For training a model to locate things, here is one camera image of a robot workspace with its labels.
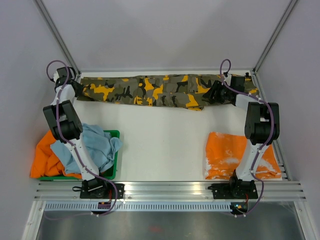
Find aluminium rail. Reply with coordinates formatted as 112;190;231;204
33;181;306;202

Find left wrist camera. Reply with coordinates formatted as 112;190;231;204
52;71;60;82

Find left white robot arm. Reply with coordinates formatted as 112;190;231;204
43;67;109;199

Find camouflage trousers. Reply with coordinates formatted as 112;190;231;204
77;74;259;111

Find folded orange trousers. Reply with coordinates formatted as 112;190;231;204
204;132;282;181

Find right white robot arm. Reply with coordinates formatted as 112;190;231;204
204;73;280;200

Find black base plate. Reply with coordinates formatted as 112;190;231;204
72;178;125;200
207;180;259;200

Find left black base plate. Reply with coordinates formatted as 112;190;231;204
72;178;125;200

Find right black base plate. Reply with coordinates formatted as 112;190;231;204
207;180;259;200

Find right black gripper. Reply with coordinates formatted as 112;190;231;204
202;80;233;104

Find green plastic bin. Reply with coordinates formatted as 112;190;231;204
30;125;123;181

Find orange garment in bin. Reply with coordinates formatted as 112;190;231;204
29;130;82;179

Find white slotted cable duct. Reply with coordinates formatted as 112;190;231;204
44;201;232;212

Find light blue garment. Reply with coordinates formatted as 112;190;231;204
50;123;123;179

